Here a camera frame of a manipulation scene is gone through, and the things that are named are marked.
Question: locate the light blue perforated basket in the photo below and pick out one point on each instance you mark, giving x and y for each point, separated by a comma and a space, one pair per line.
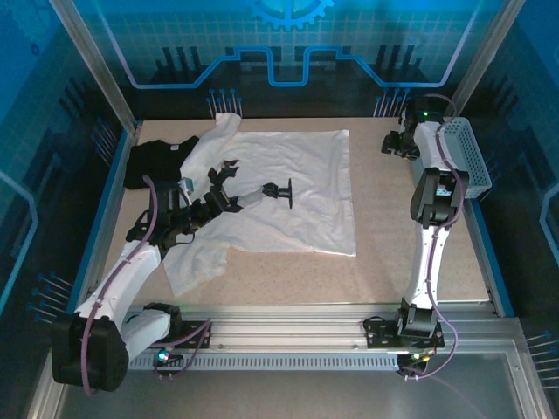
471, 157

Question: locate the white t-shirt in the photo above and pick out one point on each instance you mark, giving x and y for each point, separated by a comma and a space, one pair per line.
297, 174

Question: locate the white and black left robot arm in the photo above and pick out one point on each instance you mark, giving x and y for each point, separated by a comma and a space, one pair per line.
126, 270

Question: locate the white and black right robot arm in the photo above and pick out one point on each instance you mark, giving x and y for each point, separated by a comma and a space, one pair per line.
430, 262

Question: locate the folded black t-shirt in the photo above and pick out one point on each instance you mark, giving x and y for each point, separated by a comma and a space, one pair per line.
148, 166

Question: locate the blue table side strip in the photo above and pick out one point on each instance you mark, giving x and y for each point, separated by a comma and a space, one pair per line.
491, 253
101, 214

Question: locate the small board with LEDs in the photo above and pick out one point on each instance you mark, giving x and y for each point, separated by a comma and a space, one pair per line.
168, 358
412, 358

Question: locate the grey metal front panel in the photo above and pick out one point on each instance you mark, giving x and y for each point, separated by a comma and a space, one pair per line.
284, 397

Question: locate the aluminium frame post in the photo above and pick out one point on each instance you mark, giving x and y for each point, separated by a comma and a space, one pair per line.
91, 57
480, 57

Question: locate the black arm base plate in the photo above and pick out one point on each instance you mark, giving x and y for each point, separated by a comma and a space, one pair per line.
196, 334
377, 334

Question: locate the aluminium mounting rail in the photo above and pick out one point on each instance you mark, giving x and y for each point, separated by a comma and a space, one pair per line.
284, 327

